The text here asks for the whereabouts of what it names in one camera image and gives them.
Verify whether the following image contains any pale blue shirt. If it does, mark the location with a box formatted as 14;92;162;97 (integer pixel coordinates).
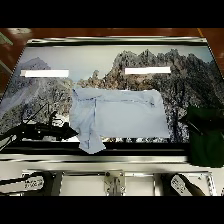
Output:
68;86;171;155

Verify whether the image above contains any dark green garment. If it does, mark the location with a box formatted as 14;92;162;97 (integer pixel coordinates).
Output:
180;105;224;168

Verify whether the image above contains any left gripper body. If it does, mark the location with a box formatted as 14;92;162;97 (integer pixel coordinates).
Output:
54;122;80;141

